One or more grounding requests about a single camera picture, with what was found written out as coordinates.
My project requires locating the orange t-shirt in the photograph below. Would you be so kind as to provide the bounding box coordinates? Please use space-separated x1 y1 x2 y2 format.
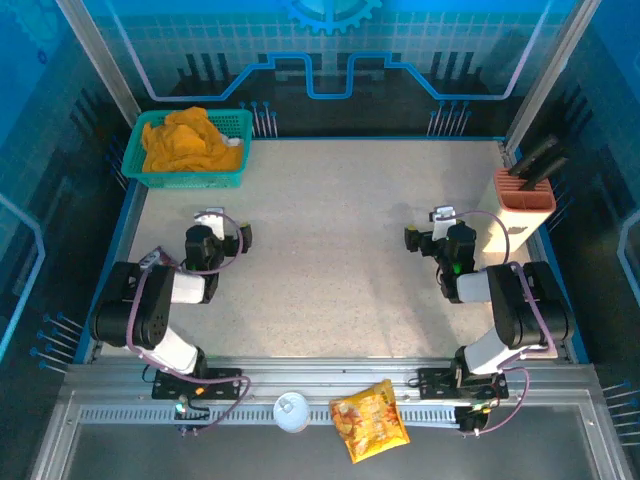
141 105 245 174

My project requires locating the purple candy bag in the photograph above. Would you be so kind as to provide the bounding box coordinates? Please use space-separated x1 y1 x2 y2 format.
138 245 176 271

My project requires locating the white knife block terracotta top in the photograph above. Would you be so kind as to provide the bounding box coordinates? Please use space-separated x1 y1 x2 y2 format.
474 168 558 254

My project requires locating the teal plastic basket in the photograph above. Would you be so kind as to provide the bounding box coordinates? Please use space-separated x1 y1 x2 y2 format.
121 108 254 190

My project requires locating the left controller board with LED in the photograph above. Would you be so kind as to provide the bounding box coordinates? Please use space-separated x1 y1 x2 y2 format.
173 393 211 437

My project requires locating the controller board with led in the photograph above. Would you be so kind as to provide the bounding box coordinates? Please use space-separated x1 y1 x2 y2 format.
173 393 211 437
455 399 496 437

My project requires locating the right controller board with LED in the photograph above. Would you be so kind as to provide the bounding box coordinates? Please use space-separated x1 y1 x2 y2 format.
455 399 496 437

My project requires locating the yellow chips bag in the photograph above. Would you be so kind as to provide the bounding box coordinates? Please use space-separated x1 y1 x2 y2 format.
328 378 411 465

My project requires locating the black knife handle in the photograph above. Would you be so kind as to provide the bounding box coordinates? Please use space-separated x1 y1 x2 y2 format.
508 133 560 176
519 156 570 193

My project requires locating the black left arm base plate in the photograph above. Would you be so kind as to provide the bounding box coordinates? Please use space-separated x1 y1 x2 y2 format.
151 367 244 401

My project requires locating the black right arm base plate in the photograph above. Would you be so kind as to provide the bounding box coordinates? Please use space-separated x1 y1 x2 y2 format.
417 367 510 401

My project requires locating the aluminium frame rail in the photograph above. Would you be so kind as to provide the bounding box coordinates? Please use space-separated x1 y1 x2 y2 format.
29 355 639 480

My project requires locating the grey slotted cable duct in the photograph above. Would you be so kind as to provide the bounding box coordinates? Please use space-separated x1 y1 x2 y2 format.
78 407 461 427

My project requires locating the aluminium frame post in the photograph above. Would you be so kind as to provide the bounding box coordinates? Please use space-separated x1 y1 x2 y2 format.
503 0 601 151
54 0 144 132

